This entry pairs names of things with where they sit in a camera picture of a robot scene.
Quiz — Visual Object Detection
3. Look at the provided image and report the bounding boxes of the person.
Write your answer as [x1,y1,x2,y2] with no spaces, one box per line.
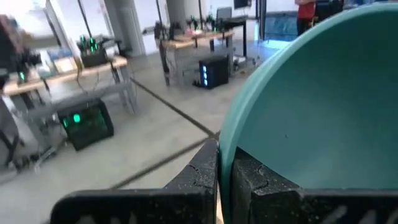
[294,0,318,37]

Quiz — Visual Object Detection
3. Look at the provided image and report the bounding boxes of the black device green lights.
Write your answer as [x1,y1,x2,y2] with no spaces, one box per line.
[77,35,108,68]

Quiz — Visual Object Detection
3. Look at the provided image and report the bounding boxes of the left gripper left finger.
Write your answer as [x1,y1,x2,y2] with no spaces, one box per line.
[49,139,219,224]

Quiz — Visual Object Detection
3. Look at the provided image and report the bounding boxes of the black computer green light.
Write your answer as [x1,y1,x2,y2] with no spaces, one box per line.
[57,98,115,152]

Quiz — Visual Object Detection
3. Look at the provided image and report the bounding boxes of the large teal green bowl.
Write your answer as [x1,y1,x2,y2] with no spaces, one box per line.
[217,2,398,224]

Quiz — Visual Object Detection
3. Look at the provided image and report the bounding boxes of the black computer blue lights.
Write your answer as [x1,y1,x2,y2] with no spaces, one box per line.
[198,55,230,90]

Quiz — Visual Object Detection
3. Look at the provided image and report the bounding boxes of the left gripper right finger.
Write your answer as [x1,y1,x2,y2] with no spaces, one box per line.
[231,147,398,224]

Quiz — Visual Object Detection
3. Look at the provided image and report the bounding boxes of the wood-top workbench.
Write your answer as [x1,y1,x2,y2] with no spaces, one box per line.
[158,29,236,87]
[2,55,139,116]

